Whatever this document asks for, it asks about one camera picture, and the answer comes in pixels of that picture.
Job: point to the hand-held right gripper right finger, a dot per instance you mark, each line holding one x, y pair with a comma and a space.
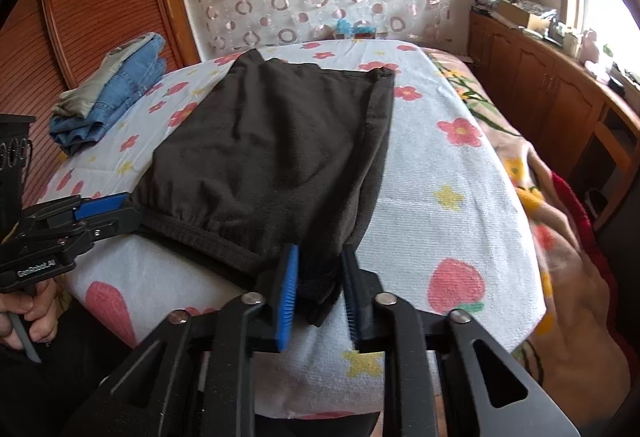
352, 297

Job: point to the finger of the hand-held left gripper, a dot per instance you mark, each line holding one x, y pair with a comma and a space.
102, 206
120, 219

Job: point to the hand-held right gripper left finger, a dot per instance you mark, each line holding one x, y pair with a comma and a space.
287, 297

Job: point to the black pants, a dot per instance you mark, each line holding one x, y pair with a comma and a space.
270, 157

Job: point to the grey-green folded pants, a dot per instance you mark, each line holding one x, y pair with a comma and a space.
95, 92

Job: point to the person's left hand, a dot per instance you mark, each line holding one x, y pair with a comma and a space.
40, 317

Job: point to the folded blue jeans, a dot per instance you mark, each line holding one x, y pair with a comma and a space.
125, 82

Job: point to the person's dark clothing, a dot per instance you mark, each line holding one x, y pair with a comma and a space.
60, 392

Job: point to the white flower-print quilt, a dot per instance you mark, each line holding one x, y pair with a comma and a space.
440, 177

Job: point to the wooden slatted wardrobe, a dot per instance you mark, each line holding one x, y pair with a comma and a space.
100, 7

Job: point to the floral plush blanket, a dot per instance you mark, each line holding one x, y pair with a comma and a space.
565, 307

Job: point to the red blanket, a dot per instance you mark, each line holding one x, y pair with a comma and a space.
585, 227

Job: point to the blue plastic bag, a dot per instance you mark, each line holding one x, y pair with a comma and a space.
350, 27

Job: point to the long wooden cabinet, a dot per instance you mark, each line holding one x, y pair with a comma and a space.
540, 82

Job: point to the wooden chair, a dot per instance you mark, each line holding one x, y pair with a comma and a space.
612, 152

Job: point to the open cardboard box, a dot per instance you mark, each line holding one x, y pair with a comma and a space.
515, 17

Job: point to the window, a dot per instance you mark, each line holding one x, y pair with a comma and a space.
605, 7

